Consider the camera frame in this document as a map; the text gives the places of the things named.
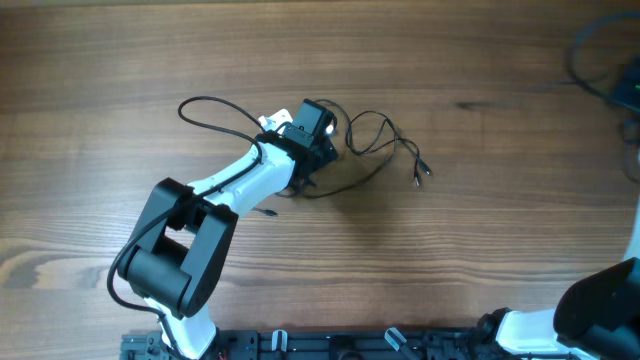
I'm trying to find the black USB cable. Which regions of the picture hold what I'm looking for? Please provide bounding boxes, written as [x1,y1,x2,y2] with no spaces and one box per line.
[274,98,432,200]

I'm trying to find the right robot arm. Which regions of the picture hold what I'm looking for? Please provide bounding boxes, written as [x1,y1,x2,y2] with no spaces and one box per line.
[475,217,639,360]

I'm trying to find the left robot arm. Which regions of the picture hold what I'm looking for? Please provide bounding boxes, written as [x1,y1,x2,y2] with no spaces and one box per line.
[107,99,337,359]

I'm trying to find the left camera cable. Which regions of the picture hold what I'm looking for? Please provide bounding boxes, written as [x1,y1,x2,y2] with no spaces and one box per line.
[106,95,266,360]

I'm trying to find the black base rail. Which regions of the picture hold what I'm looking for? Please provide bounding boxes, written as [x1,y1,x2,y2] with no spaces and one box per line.
[119,327,486,360]

